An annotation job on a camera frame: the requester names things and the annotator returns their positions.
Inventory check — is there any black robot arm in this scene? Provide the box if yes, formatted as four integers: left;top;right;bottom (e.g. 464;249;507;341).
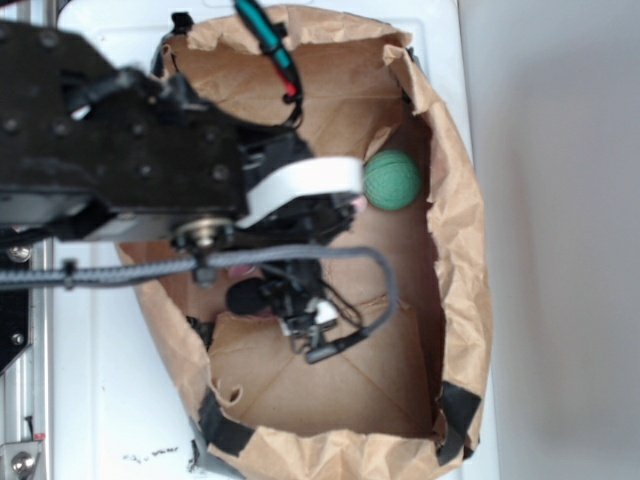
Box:
1;22;370;363

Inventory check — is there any green ball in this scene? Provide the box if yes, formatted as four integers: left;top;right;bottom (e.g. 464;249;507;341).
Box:
364;150;422;211

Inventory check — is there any brown paper bag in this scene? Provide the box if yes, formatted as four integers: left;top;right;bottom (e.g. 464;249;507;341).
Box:
136;5;493;479

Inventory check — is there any teal and red wire bundle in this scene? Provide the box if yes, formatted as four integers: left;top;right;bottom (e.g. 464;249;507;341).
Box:
232;0;306;129

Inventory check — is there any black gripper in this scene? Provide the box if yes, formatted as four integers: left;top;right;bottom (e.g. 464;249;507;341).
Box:
226;127;367;363

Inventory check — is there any aluminium frame rail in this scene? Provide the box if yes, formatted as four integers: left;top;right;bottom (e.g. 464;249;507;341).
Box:
0;238;54;480

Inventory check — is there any grey braided cable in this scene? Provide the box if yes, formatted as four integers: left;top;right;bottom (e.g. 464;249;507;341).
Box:
0;244;400;339

